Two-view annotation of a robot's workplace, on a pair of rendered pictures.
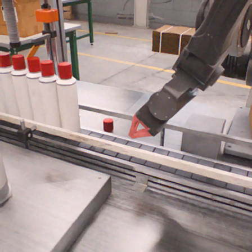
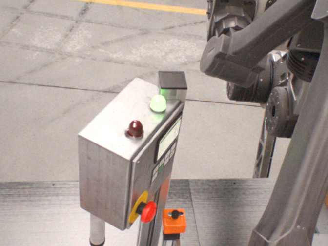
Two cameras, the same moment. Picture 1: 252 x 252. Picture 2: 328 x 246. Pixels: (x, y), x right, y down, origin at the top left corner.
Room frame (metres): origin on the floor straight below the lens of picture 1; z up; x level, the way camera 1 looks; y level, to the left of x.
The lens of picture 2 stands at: (0.42, 0.58, 1.97)
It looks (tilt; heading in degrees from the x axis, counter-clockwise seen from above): 44 degrees down; 323
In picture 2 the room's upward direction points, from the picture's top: 9 degrees clockwise
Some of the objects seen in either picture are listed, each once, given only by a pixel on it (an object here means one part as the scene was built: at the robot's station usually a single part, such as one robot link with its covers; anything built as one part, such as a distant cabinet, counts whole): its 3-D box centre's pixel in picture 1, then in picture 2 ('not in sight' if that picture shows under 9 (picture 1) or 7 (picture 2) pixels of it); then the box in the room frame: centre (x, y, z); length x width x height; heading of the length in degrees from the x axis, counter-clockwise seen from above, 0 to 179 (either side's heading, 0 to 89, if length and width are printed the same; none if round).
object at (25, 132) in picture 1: (26, 138); not in sight; (0.66, 0.27, 0.89); 0.03 x 0.03 x 0.12; 65
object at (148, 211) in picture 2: not in sight; (146, 211); (0.78, 0.31, 1.33); 0.04 x 0.03 x 0.04; 120
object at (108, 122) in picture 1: (108, 124); not in sight; (0.82, 0.06, 0.85); 0.03 x 0.03 x 0.03
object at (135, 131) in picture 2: not in sight; (135, 128); (0.83, 0.32, 1.49); 0.03 x 0.03 x 0.02
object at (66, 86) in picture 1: (68, 101); not in sight; (0.70, 0.15, 0.98); 0.05 x 0.05 x 0.20
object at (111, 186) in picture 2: not in sight; (131, 154); (0.86, 0.30, 1.38); 0.17 x 0.10 x 0.19; 120
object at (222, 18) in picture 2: not in sight; (231, 29); (1.03, -0.03, 1.45); 0.09 x 0.08 x 0.12; 58
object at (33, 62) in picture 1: (39, 94); not in sight; (0.75, 0.25, 0.98); 0.05 x 0.05 x 0.20
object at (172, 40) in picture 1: (176, 40); not in sight; (4.76, -0.79, 0.16); 0.65 x 0.54 x 0.32; 62
